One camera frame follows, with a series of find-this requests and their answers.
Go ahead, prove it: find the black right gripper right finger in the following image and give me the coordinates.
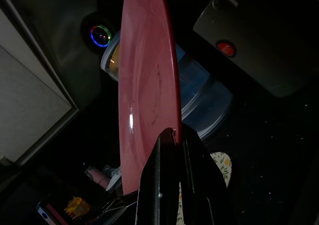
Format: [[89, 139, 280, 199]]
[[179, 125, 235, 225]]

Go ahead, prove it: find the grey thermos jug red label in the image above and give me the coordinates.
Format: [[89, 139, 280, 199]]
[[193, 0, 317, 98]]

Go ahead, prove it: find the white panel grey frame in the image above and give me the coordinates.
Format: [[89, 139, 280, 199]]
[[0, 0, 79, 166]]

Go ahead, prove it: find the floral rimmed plate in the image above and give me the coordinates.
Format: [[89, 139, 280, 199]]
[[176, 151, 233, 225]]

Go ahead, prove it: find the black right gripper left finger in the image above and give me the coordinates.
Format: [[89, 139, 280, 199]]
[[135, 127, 180, 225]]

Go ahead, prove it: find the pink plate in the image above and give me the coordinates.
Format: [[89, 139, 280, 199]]
[[117, 0, 182, 195]]

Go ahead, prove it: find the rainbow ring light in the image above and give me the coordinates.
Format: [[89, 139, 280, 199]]
[[81, 13, 118, 53]]

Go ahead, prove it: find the clear plastic container stack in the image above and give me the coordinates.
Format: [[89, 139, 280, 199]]
[[101, 30, 234, 141]]

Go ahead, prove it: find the yellow crumpled item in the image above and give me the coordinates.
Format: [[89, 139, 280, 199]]
[[64, 196, 91, 218]]

